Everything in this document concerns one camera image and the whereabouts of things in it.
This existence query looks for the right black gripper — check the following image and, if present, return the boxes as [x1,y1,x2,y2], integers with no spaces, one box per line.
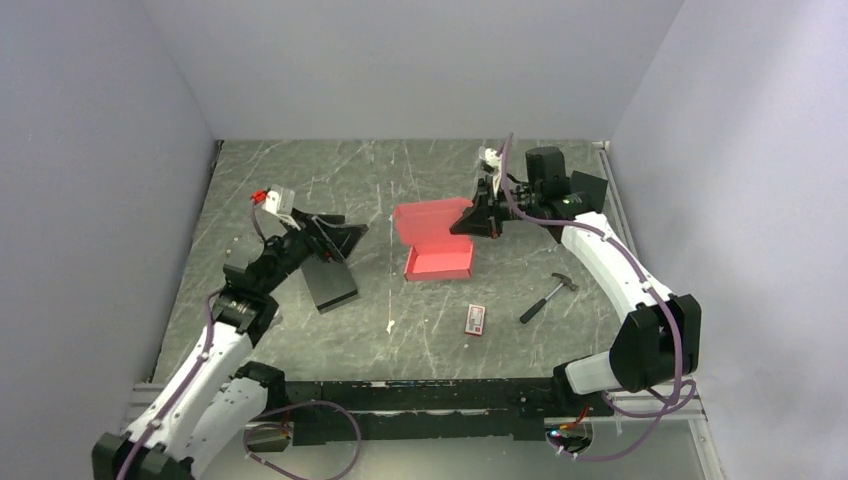
[450,174,542,240]

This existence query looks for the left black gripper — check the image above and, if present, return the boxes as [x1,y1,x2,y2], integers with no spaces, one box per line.
[259,206,368,293]

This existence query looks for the red cardboard paper box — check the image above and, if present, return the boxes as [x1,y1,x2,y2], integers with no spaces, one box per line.
[393,197,474,282]

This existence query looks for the small red white box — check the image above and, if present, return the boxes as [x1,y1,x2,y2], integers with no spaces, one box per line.
[464,304,486,337]

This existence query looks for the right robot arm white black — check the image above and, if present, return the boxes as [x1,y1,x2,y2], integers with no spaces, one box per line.
[450,146,701,415]

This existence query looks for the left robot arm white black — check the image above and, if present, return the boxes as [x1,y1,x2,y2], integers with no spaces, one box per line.
[92,210,369,479]

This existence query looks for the black box near left arm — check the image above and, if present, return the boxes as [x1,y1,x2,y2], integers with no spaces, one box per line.
[301,258,359,314]

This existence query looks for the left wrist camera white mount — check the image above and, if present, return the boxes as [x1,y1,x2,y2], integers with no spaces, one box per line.
[250,185,300,230]

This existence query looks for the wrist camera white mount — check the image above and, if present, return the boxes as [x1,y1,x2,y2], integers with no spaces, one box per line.
[478,146,503,193]
[250,185,300,230]

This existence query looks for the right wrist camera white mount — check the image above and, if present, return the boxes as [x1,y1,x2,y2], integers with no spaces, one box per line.
[478,146,503,193]

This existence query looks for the hammer with black handle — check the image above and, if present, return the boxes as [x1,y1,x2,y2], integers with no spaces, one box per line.
[519,272,578,324]

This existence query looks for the black box near right wall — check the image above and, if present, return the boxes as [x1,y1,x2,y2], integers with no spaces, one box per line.
[570,170,608,213]

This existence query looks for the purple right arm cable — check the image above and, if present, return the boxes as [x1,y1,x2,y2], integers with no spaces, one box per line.
[498,133,698,464]

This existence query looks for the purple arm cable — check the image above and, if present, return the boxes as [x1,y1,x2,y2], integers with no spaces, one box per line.
[498,133,698,464]
[115,198,363,480]

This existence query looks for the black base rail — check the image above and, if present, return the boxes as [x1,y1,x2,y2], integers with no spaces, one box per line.
[258,377,613,446]

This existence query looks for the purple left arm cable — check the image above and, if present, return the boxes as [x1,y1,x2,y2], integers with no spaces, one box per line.
[115,198,363,480]

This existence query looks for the aluminium frame rail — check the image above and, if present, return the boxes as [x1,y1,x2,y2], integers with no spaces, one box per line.
[604,392,705,420]

